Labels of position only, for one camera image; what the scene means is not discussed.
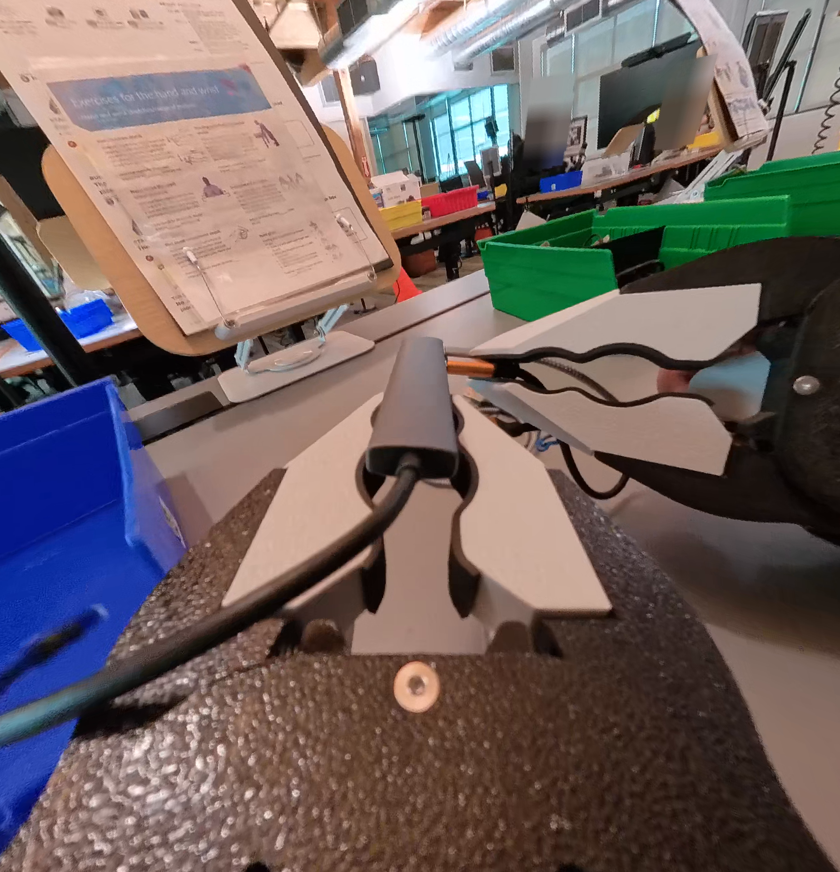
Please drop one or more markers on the instruction sheet on stand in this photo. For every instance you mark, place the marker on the instruction sheet on stand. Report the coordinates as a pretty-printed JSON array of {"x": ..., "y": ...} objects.
[{"x": 106, "y": 259}]

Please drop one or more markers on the small blue background bin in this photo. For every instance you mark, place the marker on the small blue background bin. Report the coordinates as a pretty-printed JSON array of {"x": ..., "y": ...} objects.
[{"x": 561, "y": 182}]

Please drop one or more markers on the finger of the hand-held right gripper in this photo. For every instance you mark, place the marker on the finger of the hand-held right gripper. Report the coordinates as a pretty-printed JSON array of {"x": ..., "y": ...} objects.
[
  {"x": 651, "y": 320},
  {"x": 651, "y": 436}
]

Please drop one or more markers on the blue plastic bin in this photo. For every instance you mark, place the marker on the blue plastic bin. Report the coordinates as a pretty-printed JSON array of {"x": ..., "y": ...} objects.
[{"x": 52, "y": 511}]

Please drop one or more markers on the white instruction sheet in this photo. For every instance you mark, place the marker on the white instruction sheet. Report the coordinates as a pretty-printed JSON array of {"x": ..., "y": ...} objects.
[{"x": 154, "y": 34}]

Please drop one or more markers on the red plastic bin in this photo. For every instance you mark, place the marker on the red plastic bin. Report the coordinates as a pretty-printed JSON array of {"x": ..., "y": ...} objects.
[{"x": 450, "y": 201}]

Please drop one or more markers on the green divided plastic bin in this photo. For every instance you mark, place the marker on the green divided plastic bin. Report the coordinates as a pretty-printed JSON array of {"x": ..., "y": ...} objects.
[{"x": 549, "y": 286}]

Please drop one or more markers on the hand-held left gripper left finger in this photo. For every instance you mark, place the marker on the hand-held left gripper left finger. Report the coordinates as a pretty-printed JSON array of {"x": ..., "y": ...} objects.
[{"x": 297, "y": 518}]

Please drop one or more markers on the yellow plastic bin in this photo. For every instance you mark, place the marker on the yellow plastic bin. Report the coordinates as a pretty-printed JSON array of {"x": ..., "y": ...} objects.
[{"x": 401, "y": 216}]

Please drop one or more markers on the black desk slot cover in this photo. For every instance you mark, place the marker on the black desk slot cover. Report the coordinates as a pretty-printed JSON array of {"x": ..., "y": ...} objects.
[{"x": 178, "y": 415}]

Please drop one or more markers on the grey desk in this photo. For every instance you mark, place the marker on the grey desk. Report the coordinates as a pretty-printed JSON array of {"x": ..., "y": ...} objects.
[{"x": 733, "y": 613}]

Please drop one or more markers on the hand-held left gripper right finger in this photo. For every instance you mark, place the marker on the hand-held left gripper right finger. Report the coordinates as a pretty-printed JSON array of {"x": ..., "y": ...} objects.
[{"x": 529, "y": 538}]

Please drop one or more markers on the black metal pole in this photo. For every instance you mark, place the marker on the black metal pole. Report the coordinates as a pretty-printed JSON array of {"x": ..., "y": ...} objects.
[{"x": 24, "y": 300}]

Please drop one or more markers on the orange cone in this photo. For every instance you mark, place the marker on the orange cone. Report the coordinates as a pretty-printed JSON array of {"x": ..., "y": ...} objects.
[{"x": 407, "y": 286}]

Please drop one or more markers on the black computer monitor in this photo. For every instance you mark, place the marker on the black computer monitor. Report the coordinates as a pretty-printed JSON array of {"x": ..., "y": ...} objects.
[{"x": 651, "y": 102}]

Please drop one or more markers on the silver air duct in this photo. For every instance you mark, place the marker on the silver air duct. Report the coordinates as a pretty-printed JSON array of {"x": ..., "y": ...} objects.
[{"x": 488, "y": 27}]

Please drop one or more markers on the person's right hand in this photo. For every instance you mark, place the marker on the person's right hand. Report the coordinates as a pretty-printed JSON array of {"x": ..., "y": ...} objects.
[{"x": 673, "y": 381}]

